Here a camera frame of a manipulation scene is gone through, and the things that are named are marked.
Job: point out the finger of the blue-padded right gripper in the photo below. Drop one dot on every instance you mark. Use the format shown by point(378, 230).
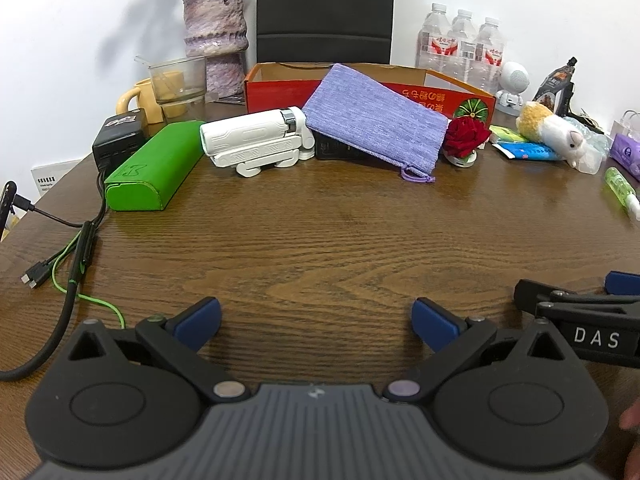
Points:
point(456, 344)

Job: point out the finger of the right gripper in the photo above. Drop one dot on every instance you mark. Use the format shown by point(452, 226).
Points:
point(527, 294)
point(622, 283)

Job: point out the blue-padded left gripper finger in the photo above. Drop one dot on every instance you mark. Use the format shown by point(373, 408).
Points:
point(174, 344)

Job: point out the green spray bottle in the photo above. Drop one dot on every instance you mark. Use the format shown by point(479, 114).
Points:
point(623, 191)

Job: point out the blue wipes packet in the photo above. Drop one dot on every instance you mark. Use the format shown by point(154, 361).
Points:
point(527, 151)

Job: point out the green tissue packet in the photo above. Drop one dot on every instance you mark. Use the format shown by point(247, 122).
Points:
point(500, 134)

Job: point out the yellow white plush toy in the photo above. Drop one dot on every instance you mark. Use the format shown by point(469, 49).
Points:
point(538, 124)

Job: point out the red artificial rose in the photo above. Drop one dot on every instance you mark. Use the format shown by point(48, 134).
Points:
point(463, 136)

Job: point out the white handheld device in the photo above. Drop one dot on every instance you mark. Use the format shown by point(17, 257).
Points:
point(246, 143)

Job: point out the purple knit pouch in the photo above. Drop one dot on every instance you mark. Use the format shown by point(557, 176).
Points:
point(351, 107)

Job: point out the black PISEN charger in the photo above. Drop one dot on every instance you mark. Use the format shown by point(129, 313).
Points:
point(326, 148)

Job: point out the person's hand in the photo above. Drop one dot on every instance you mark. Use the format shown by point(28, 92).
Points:
point(630, 420)

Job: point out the purple tissue pack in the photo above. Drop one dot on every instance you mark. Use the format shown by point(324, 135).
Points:
point(626, 151)

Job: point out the clear bubble plastic bag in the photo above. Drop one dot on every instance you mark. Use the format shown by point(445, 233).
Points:
point(599, 141)

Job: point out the green hard case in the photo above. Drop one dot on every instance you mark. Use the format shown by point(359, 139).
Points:
point(151, 176)

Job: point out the black food pouch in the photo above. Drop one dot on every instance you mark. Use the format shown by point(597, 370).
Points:
point(556, 90)

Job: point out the white robot figurine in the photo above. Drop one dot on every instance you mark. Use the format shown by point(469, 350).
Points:
point(513, 82)

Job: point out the water bottle right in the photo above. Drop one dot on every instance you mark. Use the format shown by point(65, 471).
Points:
point(485, 67)

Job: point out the water bottle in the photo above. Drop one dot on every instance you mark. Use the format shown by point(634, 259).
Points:
point(433, 39)
point(485, 67)
point(461, 50)

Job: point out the yellow mug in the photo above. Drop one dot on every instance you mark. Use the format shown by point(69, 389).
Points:
point(143, 92)

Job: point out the glass cup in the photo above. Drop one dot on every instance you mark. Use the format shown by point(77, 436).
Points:
point(194, 87)

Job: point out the water bottle left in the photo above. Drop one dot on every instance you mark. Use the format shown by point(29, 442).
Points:
point(433, 39)

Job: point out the red cardboard tray box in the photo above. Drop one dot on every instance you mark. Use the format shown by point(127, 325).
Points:
point(277, 84)

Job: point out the water bottle middle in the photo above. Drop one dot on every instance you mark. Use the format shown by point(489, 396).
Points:
point(461, 50)

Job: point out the purple textured vase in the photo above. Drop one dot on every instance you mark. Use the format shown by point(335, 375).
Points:
point(217, 31)

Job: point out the black paper bag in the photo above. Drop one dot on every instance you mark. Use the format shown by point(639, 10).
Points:
point(337, 31)

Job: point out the black stand with cable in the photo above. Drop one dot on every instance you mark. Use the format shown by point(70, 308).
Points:
point(10, 200)

